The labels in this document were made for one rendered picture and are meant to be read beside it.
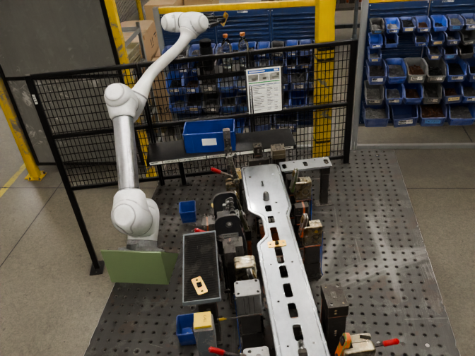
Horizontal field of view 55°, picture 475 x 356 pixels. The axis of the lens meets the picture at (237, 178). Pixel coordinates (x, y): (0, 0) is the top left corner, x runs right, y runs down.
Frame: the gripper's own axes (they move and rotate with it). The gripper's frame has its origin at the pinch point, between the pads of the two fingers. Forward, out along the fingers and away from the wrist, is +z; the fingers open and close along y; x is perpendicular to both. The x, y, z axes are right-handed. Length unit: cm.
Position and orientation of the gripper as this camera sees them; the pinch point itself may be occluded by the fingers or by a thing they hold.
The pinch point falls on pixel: (219, 19)
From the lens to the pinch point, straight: 291.8
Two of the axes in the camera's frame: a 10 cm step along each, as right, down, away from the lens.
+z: 7.1, -2.7, 6.4
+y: -5.9, -7.3, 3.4
